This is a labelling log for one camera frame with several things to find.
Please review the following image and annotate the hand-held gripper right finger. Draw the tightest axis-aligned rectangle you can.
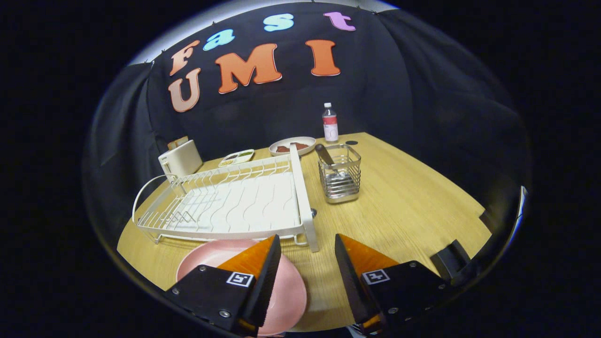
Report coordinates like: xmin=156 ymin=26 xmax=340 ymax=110
xmin=334 ymin=234 xmax=449 ymax=335

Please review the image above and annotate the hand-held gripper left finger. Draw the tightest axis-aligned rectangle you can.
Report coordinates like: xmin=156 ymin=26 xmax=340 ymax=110
xmin=164 ymin=235 xmax=282 ymax=336

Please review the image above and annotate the pink plate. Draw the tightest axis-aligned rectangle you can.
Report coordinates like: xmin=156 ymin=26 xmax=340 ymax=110
xmin=176 ymin=238 xmax=308 ymax=336

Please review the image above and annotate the white wire dish rack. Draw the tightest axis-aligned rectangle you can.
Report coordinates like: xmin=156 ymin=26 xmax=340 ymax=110
xmin=132 ymin=143 xmax=320 ymax=253

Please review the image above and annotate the metal wire basket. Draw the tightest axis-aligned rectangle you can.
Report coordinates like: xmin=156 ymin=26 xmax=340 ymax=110
xmin=317 ymin=144 xmax=362 ymax=204

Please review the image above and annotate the wooden-handled metal spoon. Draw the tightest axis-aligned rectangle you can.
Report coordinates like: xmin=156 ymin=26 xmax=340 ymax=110
xmin=314 ymin=144 xmax=350 ymax=181

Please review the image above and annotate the white divided bean dish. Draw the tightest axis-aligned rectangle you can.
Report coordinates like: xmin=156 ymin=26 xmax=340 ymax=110
xmin=218 ymin=149 xmax=255 ymax=167

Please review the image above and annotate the white plate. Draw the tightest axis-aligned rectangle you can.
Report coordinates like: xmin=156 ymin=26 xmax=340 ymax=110
xmin=269 ymin=136 xmax=316 ymax=157

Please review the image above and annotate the black table clamp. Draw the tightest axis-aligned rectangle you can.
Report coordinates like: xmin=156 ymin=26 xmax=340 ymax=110
xmin=431 ymin=239 xmax=472 ymax=282

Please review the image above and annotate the white toaster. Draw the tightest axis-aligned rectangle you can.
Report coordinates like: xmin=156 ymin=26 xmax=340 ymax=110
xmin=158 ymin=139 xmax=203 ymax=179

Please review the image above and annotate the clear bottle red label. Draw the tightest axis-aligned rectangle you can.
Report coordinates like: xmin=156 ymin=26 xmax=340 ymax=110
xmin=322 ymin=103 xmax=339 ymax=143

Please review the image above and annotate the black backdrop cloth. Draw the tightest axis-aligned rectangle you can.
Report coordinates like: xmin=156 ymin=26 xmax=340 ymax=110
xmin=82 ymin=2 xmax=531 ymax=245

